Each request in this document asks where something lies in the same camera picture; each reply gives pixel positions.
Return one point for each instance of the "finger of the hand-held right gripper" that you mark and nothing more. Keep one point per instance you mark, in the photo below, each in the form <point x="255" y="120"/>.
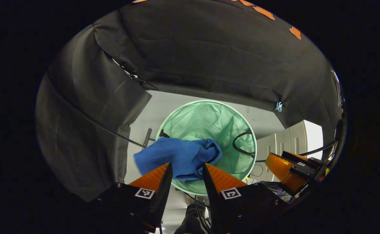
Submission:
<point x="295" y="155"/>
<point x="284" y="172"/>

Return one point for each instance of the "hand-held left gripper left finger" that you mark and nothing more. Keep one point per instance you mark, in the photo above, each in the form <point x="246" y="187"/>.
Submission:
<point x="154" y="201"/>

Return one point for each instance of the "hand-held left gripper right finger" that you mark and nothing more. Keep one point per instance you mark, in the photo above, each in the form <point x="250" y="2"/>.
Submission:
<point x="216" y="195"/>

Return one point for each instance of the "green fabric laundry hamper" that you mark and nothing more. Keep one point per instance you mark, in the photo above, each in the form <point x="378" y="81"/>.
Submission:
<point x="209" y="120"/>

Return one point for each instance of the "black metal clothes rack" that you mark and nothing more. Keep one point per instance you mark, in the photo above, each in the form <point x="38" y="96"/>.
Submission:
<point x="147" y="138"/>

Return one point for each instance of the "white grooved cabinet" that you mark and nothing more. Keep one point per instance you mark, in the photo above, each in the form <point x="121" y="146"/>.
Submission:
<point x="300" y="139"/>

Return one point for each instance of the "light blue clip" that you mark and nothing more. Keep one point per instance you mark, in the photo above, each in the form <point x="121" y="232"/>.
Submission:
<point x="278" y="106"/>

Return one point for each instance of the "black backdrop cloth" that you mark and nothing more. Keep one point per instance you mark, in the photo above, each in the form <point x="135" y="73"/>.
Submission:
<point x="209" y="55"/>

